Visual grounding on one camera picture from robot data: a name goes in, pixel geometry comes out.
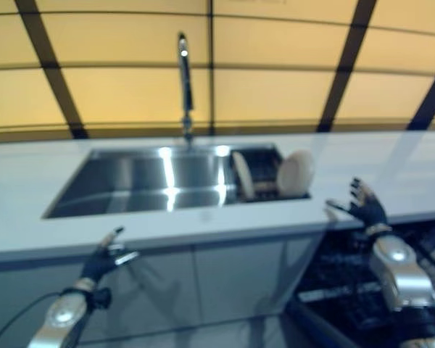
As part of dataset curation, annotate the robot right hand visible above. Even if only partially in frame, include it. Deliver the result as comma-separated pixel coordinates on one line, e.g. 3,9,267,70
324,176,389,233

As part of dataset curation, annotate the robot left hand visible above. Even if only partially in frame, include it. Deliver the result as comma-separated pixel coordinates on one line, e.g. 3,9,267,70
80,226,141,283

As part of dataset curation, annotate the cream ceramic plate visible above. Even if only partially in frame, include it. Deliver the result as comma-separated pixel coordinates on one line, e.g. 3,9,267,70
278,149,315,193
231,151,255,200

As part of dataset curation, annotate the grey cabinet door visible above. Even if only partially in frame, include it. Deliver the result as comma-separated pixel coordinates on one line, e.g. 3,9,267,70
57,246,200,341
194,230,329,323
0,260,84,348

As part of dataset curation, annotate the stainless steel sink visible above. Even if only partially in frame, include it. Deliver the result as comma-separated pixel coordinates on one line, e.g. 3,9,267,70
41,141,312,220

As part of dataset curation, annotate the chrome gooseneck kitchen faucet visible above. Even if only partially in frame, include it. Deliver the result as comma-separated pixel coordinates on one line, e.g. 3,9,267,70
176,31,196,146

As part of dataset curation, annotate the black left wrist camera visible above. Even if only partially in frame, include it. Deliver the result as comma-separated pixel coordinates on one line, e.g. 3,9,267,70
90,286,113,309

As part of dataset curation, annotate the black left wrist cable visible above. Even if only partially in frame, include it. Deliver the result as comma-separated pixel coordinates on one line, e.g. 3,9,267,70
0,291,65,348

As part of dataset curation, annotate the black wire dish rack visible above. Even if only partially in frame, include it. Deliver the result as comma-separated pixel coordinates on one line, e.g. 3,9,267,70
230,144,312,202

